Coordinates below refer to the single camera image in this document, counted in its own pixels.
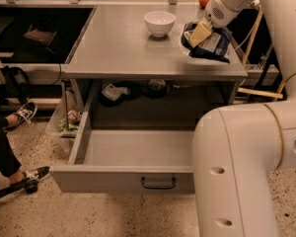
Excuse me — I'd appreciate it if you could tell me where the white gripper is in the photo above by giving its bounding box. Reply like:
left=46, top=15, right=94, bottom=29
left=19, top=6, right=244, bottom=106
left=188, top=0, right=240, bottom=48

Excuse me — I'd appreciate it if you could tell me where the blue chip bag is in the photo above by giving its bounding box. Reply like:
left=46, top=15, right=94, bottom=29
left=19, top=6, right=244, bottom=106
left=180, top=22, right=232, bottom=63

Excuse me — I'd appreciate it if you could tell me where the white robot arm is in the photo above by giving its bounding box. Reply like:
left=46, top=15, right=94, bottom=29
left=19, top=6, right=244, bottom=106
left=192, top=0, right=296, bottom=237

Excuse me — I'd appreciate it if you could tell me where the grey counter cabinet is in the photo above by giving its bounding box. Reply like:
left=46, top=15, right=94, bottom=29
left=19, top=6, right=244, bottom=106
left=66, top=4, right=247, bottom=129

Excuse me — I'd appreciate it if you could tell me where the black bag with label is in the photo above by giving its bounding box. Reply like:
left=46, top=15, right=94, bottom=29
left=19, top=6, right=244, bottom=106
left=99, top=81, right=141, bottom=107

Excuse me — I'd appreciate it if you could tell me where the grey open drawer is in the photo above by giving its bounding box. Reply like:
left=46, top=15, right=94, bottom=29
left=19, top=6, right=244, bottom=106
left=49, top=92, right=201, bottom=195

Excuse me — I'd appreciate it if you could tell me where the white bowl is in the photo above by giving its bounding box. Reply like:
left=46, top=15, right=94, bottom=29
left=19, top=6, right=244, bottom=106
left=144, top=11, right=177, bottom=38

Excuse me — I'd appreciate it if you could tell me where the wooden stick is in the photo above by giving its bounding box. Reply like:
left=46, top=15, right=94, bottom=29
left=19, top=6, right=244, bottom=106
left=242, top=6, right=263, bottom=65

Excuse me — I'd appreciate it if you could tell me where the dark round object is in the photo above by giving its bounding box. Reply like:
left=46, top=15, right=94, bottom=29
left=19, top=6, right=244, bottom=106
left=142, top=79, right=168, bottom=99

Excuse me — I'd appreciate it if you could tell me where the dark box on shelf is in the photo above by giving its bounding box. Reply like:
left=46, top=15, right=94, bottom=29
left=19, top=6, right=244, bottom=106
left=24, top=29, right=56, bottom=46

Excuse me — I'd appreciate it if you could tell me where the black backpack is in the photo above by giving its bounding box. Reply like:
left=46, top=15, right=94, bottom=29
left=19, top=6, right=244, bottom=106
left=0, top=66, right=30, bottom=105

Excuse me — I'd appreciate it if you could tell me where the black sneaker upper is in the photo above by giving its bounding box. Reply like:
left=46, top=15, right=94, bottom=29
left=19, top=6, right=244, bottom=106
left=6, top=102, right=37, bottom=128

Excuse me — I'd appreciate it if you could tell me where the black sneaker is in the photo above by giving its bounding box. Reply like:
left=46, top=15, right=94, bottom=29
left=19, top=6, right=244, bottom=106
left=6, top=102, right=37, bottom=128
left=11, top=166, right=49, bottom=194

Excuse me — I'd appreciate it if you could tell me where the black sneaker lower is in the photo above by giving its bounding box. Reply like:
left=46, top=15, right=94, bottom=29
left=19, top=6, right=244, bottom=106
left=11, top=166, right=49, bottom=194

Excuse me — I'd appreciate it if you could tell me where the person's black trouser leg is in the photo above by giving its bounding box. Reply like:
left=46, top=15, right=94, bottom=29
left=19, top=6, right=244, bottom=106
left=0, top=118, right=24, bottom=185

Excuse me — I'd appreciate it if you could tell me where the black drawer handle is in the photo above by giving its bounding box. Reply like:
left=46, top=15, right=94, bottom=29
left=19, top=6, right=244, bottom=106
left=141, top=177, right=177, bottom=190

